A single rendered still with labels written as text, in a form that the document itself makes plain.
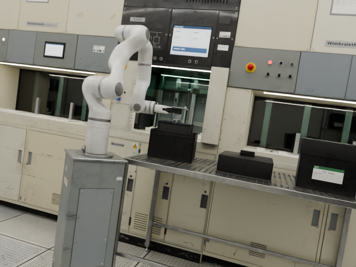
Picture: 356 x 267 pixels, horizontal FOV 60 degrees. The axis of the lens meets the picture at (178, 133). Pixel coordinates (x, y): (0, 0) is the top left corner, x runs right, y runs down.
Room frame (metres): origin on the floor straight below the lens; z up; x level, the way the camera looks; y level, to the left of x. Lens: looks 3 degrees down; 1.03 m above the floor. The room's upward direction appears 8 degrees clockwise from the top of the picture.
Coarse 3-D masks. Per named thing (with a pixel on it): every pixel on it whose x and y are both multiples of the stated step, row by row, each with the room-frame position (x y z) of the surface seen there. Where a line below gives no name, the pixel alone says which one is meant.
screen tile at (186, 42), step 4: (176, 32) 2.29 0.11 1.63; (180, 32) 2.28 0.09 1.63; (184, 32) 2.27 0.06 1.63; (188, 36) 2.26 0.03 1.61; (176, 40) 2.28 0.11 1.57; (180, 40) 2.28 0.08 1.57; (184, 40) 2.27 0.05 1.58; (188, 40) 2.26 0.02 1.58; (180, 44) 2.27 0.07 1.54; (184, 44) 2.27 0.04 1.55; (188, 44) 2.26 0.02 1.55
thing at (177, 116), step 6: (180, 108) 1.92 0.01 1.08; (180, 114) 1.96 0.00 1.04; (162, 120) 2.02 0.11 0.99; (174, 120) 1.86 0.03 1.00; (180, 120) 2.06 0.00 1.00; (162, 126) 1.88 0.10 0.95; (168, 126) 1.88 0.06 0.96; (174, 126) 1.87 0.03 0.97; (180, 126) 1.87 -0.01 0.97; (186, 126) 1.86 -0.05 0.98; (192, 126) 2.04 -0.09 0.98; (180, 132) 1.87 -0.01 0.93; (186, 132) 1.86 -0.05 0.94; (192, 132) 2.07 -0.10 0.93
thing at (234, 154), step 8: (224, 152) 1.78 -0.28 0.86; (232, 152) 1.84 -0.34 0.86; (248, 152) 1.74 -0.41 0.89; (224, 160) 1.64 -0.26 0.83; (232, 160) 1.62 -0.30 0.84; (240, 160) 1.61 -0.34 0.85; (248, 160) 1.60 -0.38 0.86; (256, 160) 1.61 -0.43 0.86; (264, 160) 1.66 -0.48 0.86; (272, 160) 1.73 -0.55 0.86; (224, 168) 1.63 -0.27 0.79; (232, 168) 1.62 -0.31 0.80; (240, 168) 1.61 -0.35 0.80; (248, 168) 1.60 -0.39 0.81; (256, 168) 1.59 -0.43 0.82; (264, 168) 1.58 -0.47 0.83; (272, 168) 1.58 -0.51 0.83; (240, 176) 1.61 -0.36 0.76; (248, 176) 1.60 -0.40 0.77; (256, 176) 1.59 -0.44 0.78; (264, 176) 1.58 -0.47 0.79
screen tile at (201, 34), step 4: (192, 32) 2.25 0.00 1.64; (196, 32) 2.25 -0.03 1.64; (200, 32) 2.24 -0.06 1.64; (204, 32) 2.23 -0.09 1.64; (208, 32) 2.22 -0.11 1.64; (192, 36) 2.25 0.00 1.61; (196, 36) 2.24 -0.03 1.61; (200, 36) 2.24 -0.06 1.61; (204, 36) 2.23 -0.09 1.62; (208, 36) 2.22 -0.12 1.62; (192, 40) 2.25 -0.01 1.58; (196, 40) 2.24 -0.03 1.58; (200, 40) 2.23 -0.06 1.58; (204, 40) 2.23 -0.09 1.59; (192, 44) 2.25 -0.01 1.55; (196, 44) 2.24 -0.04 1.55; (200, 44) 2.23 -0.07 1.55; (204, 44) 2.22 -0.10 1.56
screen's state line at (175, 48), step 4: (172, 48) 2.29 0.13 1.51; (176, 48) 2.28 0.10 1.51; (180, 48) 2.27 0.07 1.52; (184, 48) 2.26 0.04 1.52; (188, 48) 2.26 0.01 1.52; (192, 48) 2.25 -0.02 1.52; (196, 48) 2.24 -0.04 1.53; (200, 48) 2.23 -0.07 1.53; (200, 52) 2.23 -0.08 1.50; (204, 52) 2.22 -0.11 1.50
